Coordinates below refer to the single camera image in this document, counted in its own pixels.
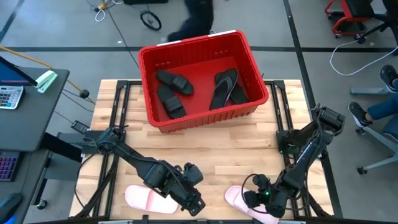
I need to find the red framed chair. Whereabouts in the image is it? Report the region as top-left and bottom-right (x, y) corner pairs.
(325, 0), (370, 39)

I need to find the long black floor cable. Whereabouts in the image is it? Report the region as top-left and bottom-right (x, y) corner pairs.
(105, 0), (141, 70)

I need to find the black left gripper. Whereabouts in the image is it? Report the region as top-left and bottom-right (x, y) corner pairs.
(169, 162), (206, 217)

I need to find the grey chair base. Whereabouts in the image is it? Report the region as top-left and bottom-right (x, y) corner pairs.
(356, 126), (398, 175)
(350, 86), (389, 96)

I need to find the black power adapter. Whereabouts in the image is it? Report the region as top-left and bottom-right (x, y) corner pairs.
(70, 120), (91, 134)

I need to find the mint green stapler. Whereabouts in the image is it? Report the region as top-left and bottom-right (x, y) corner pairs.
(35, 70), (58, 94)

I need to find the person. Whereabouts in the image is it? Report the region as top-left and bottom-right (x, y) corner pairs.
(348, 64), (398, 128)
(166, 0), (215, 44)

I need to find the backlit black keyboard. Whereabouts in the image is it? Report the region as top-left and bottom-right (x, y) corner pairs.
(0, 151), (21, 183)

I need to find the black computer monitor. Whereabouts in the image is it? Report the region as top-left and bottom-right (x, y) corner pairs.
(0, 55), (39, 87)

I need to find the long white cable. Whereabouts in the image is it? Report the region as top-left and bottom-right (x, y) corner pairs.
(329, 39), (398, 77)

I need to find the pink slide sandal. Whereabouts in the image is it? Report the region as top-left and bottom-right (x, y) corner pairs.
(224, 185), (280, 224)
(124, 185), (180, 215)

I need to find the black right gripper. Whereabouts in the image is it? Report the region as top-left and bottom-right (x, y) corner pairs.
(243, 174), (285, 218)

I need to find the black box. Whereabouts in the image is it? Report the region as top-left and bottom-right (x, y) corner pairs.
(123, 0), (169, 5)

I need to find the black slide sandal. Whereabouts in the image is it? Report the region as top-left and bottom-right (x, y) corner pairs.
(157, 84), (187, 119)
(155, 68), (195, 96)

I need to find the red plastic bin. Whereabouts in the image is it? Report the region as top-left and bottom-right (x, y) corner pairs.
(137, 30), (270, 134)

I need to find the black office chair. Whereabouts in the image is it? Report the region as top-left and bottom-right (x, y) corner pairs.
(356, 0), (398, 57)

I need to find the grey desk base plate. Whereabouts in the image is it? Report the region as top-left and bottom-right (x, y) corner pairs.
(45, 154), (82, 182)

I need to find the black aluminium table frame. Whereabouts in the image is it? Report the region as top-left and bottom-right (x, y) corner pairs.
(68, 79), (343, 224)

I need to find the short white cable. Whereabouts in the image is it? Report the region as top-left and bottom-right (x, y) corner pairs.
(95, 8), (107, 23)

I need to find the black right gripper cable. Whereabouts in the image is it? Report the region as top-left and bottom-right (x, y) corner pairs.
(241, 173), (271, 215)

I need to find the black desk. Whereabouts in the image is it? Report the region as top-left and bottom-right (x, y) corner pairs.
(0, 67), (71, 224)

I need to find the grey desk calculator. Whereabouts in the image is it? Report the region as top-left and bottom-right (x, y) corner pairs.
(0, 85), (25, 110)

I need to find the yellow cable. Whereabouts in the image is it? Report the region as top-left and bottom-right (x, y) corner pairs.
(0, 45), (96, 105)

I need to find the black cable coil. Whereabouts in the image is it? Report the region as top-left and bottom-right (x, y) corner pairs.
(139, 10), (162, 32)

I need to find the black computer mouse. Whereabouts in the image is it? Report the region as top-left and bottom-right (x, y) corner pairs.
(0, 192), (24, 223)

